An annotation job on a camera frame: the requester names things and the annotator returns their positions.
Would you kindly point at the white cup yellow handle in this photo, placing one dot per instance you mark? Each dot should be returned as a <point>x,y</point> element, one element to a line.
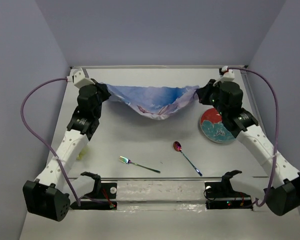
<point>82,153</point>

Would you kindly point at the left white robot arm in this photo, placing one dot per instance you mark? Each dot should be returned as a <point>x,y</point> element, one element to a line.
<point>51,193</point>

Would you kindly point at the iridescent fork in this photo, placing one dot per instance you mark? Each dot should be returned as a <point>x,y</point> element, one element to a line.
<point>129,162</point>

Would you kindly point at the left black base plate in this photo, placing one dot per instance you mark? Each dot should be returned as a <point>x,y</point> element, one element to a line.
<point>104,200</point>

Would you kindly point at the red and blue plate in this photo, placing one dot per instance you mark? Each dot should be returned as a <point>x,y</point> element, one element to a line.
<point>212,127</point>

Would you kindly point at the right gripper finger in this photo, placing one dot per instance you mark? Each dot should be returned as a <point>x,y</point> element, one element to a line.
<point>204,100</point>
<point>203,91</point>

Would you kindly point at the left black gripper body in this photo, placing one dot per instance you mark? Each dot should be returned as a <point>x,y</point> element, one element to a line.
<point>97,113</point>

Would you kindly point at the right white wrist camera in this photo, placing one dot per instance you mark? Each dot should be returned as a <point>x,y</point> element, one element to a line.
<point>226,75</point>

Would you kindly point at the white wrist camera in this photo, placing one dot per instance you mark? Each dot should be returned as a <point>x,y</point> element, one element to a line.
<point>226,75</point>
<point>80,78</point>

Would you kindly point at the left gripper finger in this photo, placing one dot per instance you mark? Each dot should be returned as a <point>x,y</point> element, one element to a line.
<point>104,94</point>
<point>100,86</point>

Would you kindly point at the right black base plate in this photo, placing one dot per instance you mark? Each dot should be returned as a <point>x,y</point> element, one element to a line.
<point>219,199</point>

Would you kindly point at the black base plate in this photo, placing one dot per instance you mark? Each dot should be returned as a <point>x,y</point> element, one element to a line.
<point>104,200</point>
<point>219,199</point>

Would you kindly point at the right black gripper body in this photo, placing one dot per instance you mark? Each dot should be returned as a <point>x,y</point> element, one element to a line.
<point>214,96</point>

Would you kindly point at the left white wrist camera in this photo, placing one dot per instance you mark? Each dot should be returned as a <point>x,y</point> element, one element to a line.
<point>80,78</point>

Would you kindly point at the blue princess print cloth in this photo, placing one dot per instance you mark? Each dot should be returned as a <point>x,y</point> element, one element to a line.
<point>157,103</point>

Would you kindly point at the silver front table rail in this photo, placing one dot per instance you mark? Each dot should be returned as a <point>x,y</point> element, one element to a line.
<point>112,179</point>

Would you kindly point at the iridescent spoon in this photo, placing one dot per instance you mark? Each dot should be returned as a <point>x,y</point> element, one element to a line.
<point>177,147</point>

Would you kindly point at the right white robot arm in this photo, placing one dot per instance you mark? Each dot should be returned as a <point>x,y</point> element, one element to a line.
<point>283,193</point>

